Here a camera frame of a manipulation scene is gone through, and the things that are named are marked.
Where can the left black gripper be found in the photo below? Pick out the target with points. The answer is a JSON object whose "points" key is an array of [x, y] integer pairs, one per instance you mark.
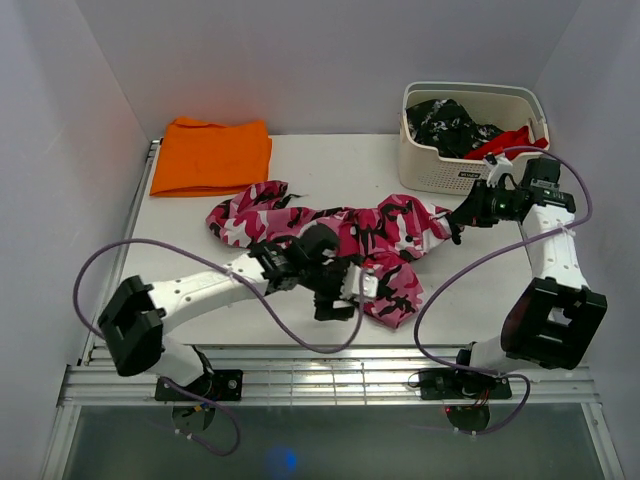
{"points": [[323, 303]]}

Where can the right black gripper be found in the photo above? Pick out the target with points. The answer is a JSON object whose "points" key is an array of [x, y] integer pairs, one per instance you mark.
{"points": [[472, 212]]}

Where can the pink camouflage trousers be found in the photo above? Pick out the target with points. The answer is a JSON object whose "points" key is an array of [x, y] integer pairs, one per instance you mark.
{"points": [[400, 230]]}

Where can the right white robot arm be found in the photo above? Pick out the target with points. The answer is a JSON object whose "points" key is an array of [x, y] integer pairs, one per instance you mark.
{"points": [[554, 320]]}

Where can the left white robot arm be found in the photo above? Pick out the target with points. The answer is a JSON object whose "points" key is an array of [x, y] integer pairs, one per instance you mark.
{"points": [[137, 322]]}

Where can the red trousers in basket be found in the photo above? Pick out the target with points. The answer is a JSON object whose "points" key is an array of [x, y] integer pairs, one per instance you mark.
{"points": [[512, 143]]}

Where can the black white patterned trousers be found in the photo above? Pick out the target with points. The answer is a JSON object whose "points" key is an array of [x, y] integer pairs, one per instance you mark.
{"points": [[446, 125]]}

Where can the folded orange trousers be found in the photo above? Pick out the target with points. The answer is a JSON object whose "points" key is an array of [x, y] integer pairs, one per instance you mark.
{"points": [[200, 159]]}

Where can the cream plastic laundry basket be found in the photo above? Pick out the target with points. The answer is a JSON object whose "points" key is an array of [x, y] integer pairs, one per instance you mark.
{"points": [[423, 168]]}

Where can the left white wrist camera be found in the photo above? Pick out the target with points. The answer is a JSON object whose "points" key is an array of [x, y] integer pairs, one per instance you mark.
{"points": [[362, 287]]}

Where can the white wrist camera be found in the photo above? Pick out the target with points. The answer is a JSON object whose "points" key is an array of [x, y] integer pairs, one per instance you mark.
{"points": [[499, 166], [362, 287]]}

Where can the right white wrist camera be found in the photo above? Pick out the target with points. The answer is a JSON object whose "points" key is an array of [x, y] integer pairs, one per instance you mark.
{"points": [[499, 166]]}

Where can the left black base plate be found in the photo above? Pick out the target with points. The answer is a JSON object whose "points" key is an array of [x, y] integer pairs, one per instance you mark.
{"points": [[220, 385]]}

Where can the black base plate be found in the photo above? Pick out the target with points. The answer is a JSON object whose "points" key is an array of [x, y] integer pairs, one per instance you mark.
{"points": [[451, 384], [220, 385]]}

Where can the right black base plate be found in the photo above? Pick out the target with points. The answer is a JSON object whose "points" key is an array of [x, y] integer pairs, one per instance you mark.
{"points": [[451, 384]]}

